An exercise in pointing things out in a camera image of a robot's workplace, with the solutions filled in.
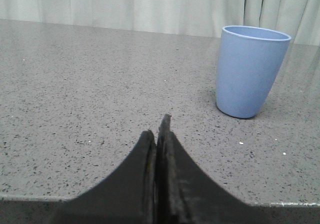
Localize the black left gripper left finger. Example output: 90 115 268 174
51 130 156 224

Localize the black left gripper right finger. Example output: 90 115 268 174
155 114 260 224

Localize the blue plastic cup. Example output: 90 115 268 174
216 25 292 119

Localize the white curtain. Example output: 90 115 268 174
0 0 320 45

